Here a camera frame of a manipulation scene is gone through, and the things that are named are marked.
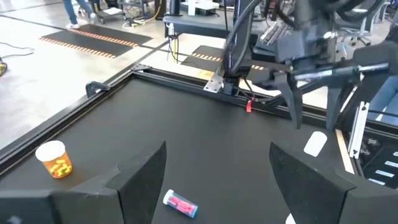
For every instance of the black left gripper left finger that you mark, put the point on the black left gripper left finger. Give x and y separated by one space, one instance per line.
136 193

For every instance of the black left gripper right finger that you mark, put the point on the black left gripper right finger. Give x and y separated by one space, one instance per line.
311 196

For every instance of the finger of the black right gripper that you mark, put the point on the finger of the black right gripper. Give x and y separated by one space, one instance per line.
293 102
332 105

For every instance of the white plastic medicine bottle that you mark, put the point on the white plastic medicine bottle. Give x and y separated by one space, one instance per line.
315 143

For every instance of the clear tube with pink contents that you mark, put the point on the clear tube with pink contents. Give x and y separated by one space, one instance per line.
182 205

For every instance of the orange bottle yellow green pills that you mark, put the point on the orange bottle yellow green pills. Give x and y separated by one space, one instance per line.
57 165

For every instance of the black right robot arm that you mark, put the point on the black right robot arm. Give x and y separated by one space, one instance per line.
239 46

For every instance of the silver aluminium extrusion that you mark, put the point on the silver aluminium extrusion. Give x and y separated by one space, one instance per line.
359 130

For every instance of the red tag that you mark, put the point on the red tag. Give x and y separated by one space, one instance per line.
248 106

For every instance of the light blue fabric object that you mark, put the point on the light blue fabric object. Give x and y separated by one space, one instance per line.
385 99

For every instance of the black computer keyboard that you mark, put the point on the black computer keyboard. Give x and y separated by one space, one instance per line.
273 32

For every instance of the black table mat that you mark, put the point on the black table mat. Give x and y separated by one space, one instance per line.
186 140

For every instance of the black office chair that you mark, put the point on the black office chair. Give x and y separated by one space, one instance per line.
357 25

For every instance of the black box with white labels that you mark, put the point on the black box with white labels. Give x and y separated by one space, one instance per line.
382 168

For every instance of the black floor mat orange stripes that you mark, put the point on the black floor mat orange stripes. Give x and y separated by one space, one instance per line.
202 59
102 42

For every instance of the black table clamp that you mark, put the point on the black table clamp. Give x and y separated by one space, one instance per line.
93 87

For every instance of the dark grey desk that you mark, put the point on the dark grey desk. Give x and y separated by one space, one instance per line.
192 26

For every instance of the black monitor pole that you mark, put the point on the black monitor pole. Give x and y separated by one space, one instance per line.
175 6

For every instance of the low equipment cart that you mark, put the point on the low equipment cart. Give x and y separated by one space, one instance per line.
112 14

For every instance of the person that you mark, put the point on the person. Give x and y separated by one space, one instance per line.
70 12

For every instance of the black aluminium table frame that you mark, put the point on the black aluminium table frame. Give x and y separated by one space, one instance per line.
186 87

